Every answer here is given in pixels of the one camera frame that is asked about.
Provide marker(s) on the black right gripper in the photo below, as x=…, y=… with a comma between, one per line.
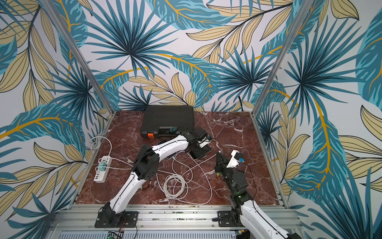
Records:
x=224, y=164

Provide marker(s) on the smartphone with pink case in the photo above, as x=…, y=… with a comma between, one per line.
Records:
x=162, y=141

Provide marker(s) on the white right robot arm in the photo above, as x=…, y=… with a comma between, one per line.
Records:
x=245, y=212

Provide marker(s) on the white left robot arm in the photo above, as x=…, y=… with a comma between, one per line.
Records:
x=113, y=214

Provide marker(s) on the black plastic tool case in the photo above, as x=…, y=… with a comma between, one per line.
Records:
x=158, y=120

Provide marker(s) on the white power strip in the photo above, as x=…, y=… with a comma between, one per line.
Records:
x=102, y=169

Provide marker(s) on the teal-handled screwdriver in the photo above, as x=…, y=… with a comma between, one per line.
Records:
x=173, y=130

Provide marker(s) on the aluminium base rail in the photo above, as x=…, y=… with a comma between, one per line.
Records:
x=152, y=222

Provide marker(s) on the aluminium frame post right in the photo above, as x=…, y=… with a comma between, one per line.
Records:
x=296, y=24

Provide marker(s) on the aluminium frame post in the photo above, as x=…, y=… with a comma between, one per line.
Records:
x=55, y=17
x=296, y=24

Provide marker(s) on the aluminium frame post left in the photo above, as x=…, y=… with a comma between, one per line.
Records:
x=55, y=17

